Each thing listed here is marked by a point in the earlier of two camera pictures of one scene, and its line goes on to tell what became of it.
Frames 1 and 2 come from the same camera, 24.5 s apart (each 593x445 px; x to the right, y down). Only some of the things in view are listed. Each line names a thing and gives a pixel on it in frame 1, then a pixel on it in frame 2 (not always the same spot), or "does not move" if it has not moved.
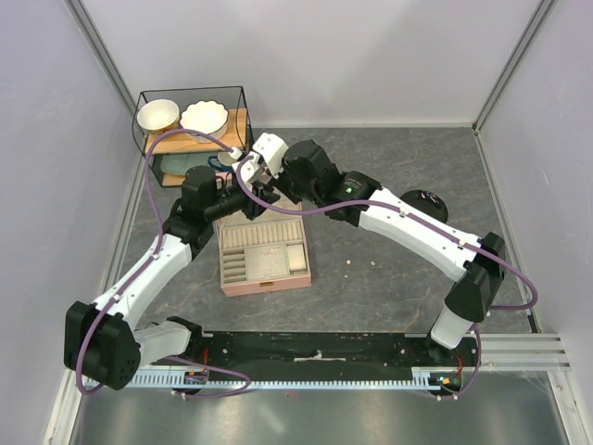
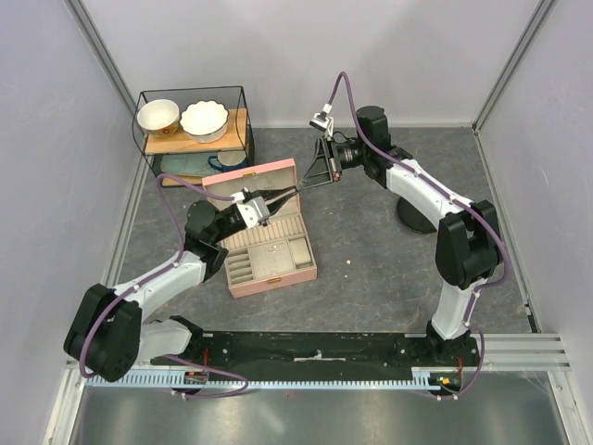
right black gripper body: x=287 y=184 to x=336 y=153
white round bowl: x=158 y=117 does not move
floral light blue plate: x=179 y=163 does not move
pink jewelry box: x=269 y=253 does not move
